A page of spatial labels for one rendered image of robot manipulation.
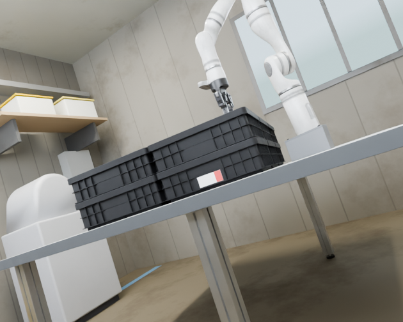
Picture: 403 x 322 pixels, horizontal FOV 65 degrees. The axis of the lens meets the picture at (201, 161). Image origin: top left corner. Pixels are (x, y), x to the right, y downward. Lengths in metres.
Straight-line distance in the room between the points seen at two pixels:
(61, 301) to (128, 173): 1.80
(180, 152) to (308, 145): 0.47
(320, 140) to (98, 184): 0.86
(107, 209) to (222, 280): 0.59
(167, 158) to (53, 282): 1.90
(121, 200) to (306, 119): 0.77
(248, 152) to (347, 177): 2.22
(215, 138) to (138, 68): 3.17
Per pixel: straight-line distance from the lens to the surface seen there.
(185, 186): 1.15
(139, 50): 4.25
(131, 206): 1.27
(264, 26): 1.35
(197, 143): 1.12
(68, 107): 3.76
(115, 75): 4.45
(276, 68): 1.28
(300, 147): 1.22
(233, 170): 1.10
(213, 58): 1.32
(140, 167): 1.23
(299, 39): 3.37
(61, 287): 2.89
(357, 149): 0.73
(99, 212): 1.35
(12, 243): 3.19
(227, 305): 0.97
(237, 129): 1.09
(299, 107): 1.26
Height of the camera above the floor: 0.70
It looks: 5 degrees up
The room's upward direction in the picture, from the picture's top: 19 degrees counter-clockwise
